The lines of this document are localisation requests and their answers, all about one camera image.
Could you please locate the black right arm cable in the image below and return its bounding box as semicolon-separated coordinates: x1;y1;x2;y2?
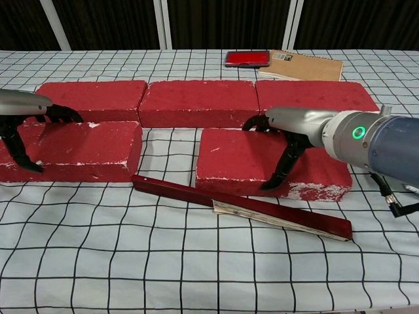
369;171;419;218

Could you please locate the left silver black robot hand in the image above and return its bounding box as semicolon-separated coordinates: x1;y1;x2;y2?
0;88;84;174

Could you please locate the white partition frame post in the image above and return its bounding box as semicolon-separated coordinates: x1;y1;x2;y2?
41;0;71;51
153;0;173;50
282;0;304;50

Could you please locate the red ink pad case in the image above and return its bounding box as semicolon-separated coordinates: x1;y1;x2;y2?
224;50;271;69

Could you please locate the red foam brick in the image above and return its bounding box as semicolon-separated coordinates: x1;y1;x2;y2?
137;80;261;130
35;80;148;123
0;120;144;184
195;127;354;202
254;80;381;115

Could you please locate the brown spiral notebook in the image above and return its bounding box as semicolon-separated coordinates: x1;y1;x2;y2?
257;49;345;82

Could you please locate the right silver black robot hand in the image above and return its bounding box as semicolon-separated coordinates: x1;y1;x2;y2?
242;106;342;192

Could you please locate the white black checked tablecloth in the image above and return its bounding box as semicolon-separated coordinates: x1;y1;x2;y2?
0;49;419;314

